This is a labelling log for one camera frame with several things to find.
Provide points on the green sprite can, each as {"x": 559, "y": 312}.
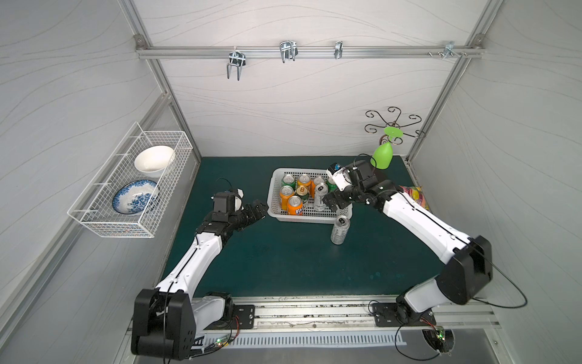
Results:
{"x": 331, "y": 185}
{"x": 289, "y": 180}

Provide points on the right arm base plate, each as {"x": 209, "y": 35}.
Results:
{"x": 393, "y": 315}

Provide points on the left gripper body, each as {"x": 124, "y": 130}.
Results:
{"x": 245, "y": 215}

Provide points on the orange soda can yellow band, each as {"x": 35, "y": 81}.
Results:
{"x": 285, "y": 193}

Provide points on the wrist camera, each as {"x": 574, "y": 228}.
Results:
{"x": 350, "y": 175}
{"x": 228, "y": 201}

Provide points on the white bowl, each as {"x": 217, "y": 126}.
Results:
{"x": 154, "y": 161}

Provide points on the metal hook right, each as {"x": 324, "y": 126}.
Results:
{"x": 448, "y": 52}

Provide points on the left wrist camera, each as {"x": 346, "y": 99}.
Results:
{"x": 228, "y": 201}

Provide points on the metal rail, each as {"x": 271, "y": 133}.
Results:
{"x": 305, "y": 52}

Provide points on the Fox's candy bag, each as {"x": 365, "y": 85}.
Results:
{"x": 417, "y": 194}

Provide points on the metal hook middle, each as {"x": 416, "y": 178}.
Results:
{"x": 288, "y": 50}

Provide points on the small metal hook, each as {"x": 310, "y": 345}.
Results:
{"x": 338, "y": 50}

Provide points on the white Monster can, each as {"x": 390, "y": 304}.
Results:
{"x": 320, "y": 191}
{"x": 340, "y": 229}

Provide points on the black scroll wall hook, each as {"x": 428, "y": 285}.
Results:
{"x": 411, "y": 126}

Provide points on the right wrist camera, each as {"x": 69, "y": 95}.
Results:
{"x": 350, "y": 175}

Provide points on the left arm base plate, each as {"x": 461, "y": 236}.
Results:
{"x": 242, "y": 318}

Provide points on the green gold-top can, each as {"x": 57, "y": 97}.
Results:
{"x": 303, "y": 193}

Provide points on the green lamp with dark base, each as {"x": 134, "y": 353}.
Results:
{"x": 383, "y": 155}

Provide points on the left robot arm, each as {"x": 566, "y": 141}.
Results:
{"x": 166, "y": 322}

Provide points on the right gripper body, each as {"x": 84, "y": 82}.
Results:
{"x": 348, "y": 196}

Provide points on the white wire wall basket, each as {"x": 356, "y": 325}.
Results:
{"x": 93, "y": 208}

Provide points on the orange Fanta can front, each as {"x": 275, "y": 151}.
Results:
{"x": 295, "y": 205}

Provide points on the orange soda can back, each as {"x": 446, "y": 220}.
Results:
{"x": 304, "y": 180}

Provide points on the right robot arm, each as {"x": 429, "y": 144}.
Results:
{"x": 467, "y": 269}

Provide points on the double metal hook left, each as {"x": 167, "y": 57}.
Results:
{"x": 236, "y": 61}

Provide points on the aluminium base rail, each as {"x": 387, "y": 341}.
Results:
{"x": 334, "y": 313}

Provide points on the blue patterned plate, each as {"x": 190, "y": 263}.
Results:
{"x": 136, "y": 197}

